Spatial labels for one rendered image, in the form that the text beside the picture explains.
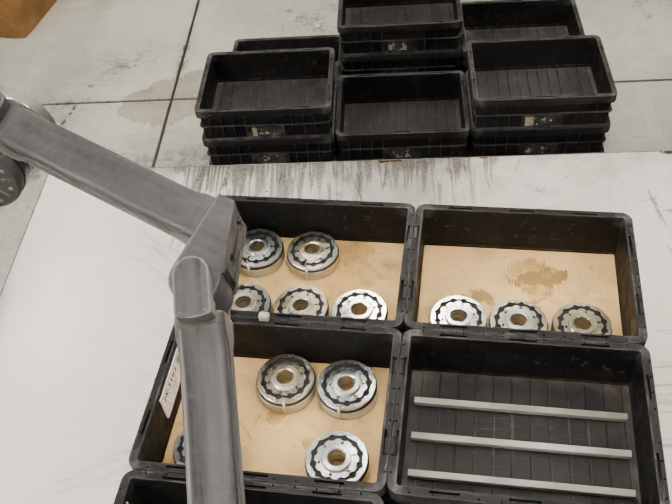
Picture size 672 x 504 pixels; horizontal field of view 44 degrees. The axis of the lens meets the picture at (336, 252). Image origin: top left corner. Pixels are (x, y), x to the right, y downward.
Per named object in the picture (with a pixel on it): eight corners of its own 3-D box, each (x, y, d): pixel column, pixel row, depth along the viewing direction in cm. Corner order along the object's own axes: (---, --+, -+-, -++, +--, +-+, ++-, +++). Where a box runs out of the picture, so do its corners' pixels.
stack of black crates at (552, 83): (466, 213, 265) (473, 101, 232) (460, 151, 285) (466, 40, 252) (593, 209, 262) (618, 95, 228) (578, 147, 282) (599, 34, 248)
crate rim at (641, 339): (403, 336, 141) (403, 327, 139) (416, 211, 161) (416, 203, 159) (646, 352, 135) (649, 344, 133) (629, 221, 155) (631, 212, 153)
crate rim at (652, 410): (385, 500, 122) (385, 493, 120) (403, 336, 141) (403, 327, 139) (669, 528, 116) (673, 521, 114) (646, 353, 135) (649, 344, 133)
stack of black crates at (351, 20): (346, 136, 295) (336, 27, 261) (348, 85, 315) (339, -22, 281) (458, 132, 292) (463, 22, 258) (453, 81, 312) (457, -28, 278)
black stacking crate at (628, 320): (405, 366, 148) (404, 329, 140) (417, 245, 168) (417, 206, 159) (633, 383, 142) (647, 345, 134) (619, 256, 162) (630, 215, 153)
